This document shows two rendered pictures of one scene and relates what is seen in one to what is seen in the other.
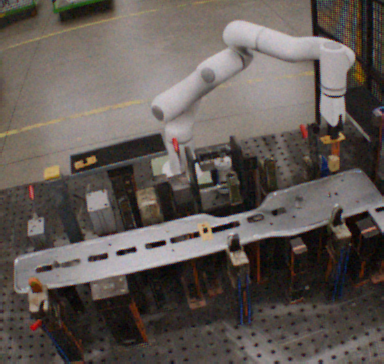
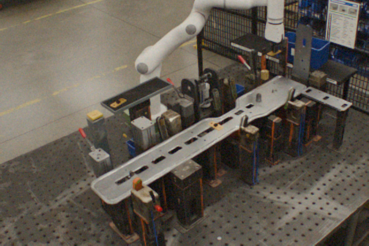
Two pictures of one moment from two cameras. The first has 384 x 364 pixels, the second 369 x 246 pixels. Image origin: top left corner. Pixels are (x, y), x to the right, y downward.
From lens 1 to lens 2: 1.07 m
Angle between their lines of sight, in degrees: 26
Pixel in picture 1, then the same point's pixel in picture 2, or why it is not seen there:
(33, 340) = not seen: outside the picture
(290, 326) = (283, 176)
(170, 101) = (152, 57)
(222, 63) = (198, 20)
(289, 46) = not seen: outside the picture
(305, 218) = (268, 105)
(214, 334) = (240, 196)
